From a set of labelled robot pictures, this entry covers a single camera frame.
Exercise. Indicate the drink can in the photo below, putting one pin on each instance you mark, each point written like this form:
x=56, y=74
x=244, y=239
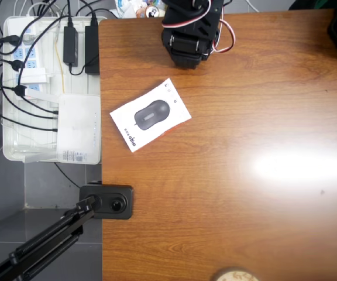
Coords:
x=152, y=11

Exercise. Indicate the white orange mouse box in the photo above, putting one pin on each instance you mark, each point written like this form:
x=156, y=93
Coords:
x=151, y=117

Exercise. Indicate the round wooden coaster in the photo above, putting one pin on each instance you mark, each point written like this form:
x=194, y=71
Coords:
x=235, y=275

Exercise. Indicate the white charger plug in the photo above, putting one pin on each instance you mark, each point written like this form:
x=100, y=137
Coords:
x=34, y=76

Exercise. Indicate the black stand clamp base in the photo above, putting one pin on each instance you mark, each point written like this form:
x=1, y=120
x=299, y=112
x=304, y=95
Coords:
x=118, y=205

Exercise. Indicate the white plastic tray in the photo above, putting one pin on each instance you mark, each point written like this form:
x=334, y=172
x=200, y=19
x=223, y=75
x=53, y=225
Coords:
x=48, y=87

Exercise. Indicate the black power plug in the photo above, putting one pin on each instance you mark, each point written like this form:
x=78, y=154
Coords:
x=17, y=65
x=20, y=90
x=10, y=40

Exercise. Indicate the slim black power adapter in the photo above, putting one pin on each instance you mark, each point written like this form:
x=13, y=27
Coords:
x=70, y=47

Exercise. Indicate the green table clamp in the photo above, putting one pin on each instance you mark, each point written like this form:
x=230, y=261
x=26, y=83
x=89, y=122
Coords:
x=335, y=3

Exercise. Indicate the white power strip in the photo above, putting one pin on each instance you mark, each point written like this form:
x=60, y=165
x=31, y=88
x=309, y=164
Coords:
x=29, y=55

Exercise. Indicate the wide black power adapter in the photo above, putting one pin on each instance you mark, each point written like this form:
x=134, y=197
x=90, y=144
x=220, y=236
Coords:
x=92, y=49

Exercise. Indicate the white router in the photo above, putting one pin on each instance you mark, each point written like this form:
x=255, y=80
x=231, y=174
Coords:
x=77, y=128

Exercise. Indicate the white plastic bag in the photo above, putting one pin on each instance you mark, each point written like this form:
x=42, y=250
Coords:
x=127, y=8

